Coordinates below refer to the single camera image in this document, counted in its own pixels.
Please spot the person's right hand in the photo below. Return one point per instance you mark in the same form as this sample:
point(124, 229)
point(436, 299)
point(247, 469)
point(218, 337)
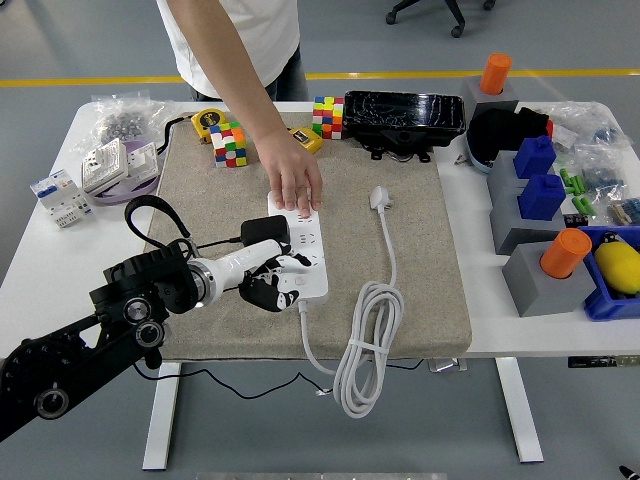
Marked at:
point(290, 170)

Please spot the tall colourful puzzle cube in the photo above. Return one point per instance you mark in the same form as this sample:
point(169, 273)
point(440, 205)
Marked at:
point(327, 117)

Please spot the grey block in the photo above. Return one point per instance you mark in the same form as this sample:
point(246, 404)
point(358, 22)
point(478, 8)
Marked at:
point(505, 225)
point(500, 175)
point(540, 295)
point(470, 92)

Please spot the blue plastic bin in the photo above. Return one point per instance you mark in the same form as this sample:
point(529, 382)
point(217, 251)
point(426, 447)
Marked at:
point(607, 305)

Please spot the person's right forearm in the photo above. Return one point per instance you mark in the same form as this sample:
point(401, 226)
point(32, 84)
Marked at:
point(232, 70)

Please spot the white boxed wall socket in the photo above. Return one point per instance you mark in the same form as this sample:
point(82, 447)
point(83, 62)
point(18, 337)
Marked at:
point(102, 167)

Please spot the white table leg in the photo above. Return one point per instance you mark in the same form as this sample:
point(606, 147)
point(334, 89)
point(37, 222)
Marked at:
point(520, 410)
point(161, 415)

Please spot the white and blue bowl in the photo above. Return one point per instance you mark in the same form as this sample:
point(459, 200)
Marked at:
point(477, 157)

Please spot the white power strip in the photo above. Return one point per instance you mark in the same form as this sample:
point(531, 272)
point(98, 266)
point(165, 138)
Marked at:
point(315, 285)

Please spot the black cracked screen device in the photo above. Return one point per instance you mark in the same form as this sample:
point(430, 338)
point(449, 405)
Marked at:
point(400, 112)

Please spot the black power adapter plug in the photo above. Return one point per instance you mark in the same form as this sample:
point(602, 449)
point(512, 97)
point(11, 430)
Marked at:
point(265, 229)

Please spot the clear bag of mixed parts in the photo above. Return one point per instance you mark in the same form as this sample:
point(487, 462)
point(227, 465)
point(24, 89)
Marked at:
point(625, 210)

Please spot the clear bag of metal nuts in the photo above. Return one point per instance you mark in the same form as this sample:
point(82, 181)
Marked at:
point(120, 125)

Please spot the white circuit breaker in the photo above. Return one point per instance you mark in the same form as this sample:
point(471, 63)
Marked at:
point(55, 195)

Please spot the black office chair base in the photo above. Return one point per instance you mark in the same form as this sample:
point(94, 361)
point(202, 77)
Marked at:
point(452, 12)

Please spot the metal table bracket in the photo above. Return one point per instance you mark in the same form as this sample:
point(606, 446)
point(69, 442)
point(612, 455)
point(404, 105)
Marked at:
point(447, 365)

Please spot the clear bag of blue parts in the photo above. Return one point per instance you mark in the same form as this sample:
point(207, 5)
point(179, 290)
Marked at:
point(602, 175)
point(605, 135)

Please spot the blue block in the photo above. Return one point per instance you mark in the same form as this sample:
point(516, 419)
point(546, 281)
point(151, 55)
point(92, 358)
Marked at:
point(541, 197)
point(534, 157)

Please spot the green peg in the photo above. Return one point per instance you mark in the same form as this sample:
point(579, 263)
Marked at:
point(576, 185)
point(579, 204)
point(591, 207)
point(564, 177)

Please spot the grey-brown mat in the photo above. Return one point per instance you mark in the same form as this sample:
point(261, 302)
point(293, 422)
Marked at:
point(225, 330)

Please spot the orange cylinder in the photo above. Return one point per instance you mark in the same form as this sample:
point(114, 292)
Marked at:
point(495, 72)
point(565, 252)

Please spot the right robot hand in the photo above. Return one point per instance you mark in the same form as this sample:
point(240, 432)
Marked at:
point(627, 474)

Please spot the clear bag with white label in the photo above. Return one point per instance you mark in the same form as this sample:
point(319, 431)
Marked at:
point(565, 132)

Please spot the person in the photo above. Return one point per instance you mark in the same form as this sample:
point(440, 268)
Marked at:
point(270, 35)

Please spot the yellow tape measure black dial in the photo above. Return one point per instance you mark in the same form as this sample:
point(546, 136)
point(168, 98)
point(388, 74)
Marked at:
point(207, 122)

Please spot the yellow rounded object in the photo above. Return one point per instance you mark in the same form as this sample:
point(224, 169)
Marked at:
point(620, 267)

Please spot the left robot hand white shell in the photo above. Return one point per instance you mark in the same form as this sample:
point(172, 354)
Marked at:
point(245, 265)

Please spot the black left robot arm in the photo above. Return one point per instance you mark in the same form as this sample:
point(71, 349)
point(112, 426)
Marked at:
point(75, 350)

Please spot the white switch panel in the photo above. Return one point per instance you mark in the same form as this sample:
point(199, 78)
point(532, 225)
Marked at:
point(142, 160)

